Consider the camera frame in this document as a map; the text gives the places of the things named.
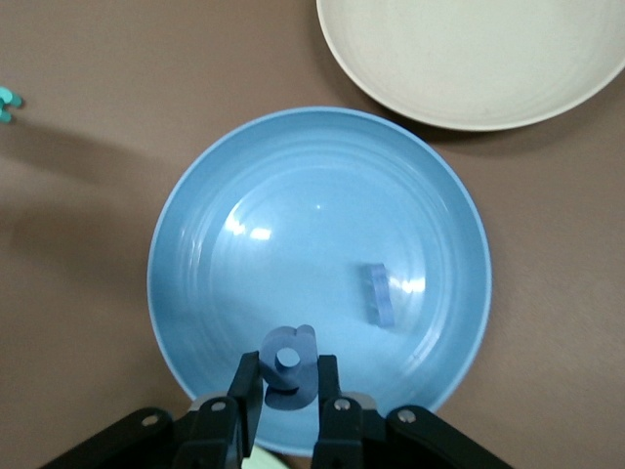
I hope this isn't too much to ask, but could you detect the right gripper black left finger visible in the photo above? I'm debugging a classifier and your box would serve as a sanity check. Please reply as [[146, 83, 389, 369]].
[[175, 350, 268, 469]]

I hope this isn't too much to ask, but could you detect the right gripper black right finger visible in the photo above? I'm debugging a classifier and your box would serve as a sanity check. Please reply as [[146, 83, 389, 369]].
[[311, 353, 387, 469]]

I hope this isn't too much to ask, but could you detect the blue foam lowercase g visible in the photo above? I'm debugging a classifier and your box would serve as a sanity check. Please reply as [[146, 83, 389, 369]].
[[257, 324, 318, 411]]

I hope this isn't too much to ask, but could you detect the blue foam bar piece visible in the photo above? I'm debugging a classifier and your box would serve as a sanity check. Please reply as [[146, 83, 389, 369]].
[[359, 262, 396, 327]]

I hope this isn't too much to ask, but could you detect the brown table cover sheet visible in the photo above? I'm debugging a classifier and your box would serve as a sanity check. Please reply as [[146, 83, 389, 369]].
[[0, 0, 625, 469]]

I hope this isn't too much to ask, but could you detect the blue plate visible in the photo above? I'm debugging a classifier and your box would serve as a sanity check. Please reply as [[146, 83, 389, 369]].
[[146, 106, 492, 458]]

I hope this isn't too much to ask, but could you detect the teal foam letter c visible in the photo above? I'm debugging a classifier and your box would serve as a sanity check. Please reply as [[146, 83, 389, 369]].
[[0, 86, 24, 124]]

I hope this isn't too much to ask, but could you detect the beige plate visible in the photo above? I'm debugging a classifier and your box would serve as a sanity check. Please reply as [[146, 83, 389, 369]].
[[315, 0, 625, 132]]

